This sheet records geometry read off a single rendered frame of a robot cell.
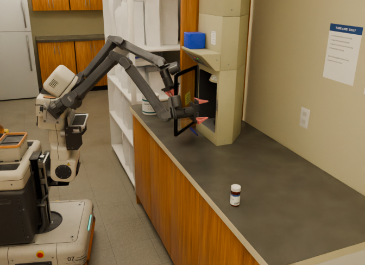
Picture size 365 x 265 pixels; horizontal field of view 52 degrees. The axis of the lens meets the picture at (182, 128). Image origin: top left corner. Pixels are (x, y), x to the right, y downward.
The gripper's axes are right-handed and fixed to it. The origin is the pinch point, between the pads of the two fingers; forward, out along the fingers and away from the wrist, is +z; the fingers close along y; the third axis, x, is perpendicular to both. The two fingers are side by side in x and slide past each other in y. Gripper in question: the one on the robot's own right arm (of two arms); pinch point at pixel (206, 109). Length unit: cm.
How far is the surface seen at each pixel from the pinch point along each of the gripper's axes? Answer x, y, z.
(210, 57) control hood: 7.6, 27.4, 5.8
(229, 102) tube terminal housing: 7.8, -0.3, 18.9
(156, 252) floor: 39, -121, -21
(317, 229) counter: -83, -29, 10
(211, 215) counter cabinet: -41, -40, -17
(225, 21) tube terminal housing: 7.3, 46.5, 14.7
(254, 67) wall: 38, 12, 55
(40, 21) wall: 565, 9, -59
